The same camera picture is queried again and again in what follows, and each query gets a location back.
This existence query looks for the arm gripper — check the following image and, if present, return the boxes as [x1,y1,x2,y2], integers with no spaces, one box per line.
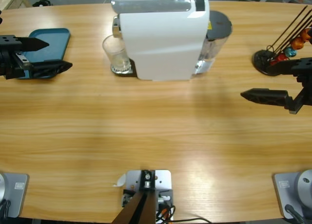
[0,35,73,80]
[240,59,312,115]

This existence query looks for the clear drinking glass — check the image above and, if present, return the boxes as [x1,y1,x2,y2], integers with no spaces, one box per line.
[101,35,131,75]

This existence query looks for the white capsule coffee machine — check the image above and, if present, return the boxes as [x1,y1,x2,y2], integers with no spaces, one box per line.
[111,0,211,82]

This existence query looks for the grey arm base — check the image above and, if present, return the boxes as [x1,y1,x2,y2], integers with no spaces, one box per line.
[0,172,30,219]
[272,169,312,220]

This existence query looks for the teal coffee capsule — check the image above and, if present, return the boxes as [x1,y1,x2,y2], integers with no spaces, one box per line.
[284,47,297,58]

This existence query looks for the orange coffee capsule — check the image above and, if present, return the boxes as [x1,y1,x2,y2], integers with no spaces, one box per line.
[299,28,310,42]
[291,37,305,50]

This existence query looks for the blue plastic tray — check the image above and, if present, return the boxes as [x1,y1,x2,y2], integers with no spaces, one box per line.
[18,28,71,80]

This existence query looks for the black capsule stand thin rods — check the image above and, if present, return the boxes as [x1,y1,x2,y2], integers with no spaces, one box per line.
[252,4,312,77]

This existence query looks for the small black object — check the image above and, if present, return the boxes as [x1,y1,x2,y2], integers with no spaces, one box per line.
[32,0,53,7]

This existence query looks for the clear water tank grey lid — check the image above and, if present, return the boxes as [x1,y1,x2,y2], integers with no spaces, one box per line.
[195,10,234,76]

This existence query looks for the chrome drip tray black base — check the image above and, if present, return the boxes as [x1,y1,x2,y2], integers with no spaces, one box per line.
[110,59,137,78]

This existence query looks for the white tape piece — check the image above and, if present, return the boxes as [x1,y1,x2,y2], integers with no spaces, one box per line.
[112,173,127,187]

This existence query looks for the black base cable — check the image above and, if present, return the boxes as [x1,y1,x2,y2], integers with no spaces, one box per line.
[0,199,12,220]
[284,204,307,224]

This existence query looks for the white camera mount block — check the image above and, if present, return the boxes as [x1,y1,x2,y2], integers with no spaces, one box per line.
[121,169,174,222]

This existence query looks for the thin black cable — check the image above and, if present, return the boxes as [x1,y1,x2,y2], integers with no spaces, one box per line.
[170,218,213,224]

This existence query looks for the orange and black cable bundle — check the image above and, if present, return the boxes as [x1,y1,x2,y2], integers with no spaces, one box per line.
[156,204,176,222]

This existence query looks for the dark camera post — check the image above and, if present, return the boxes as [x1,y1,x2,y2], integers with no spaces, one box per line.
[111,169,156,224]

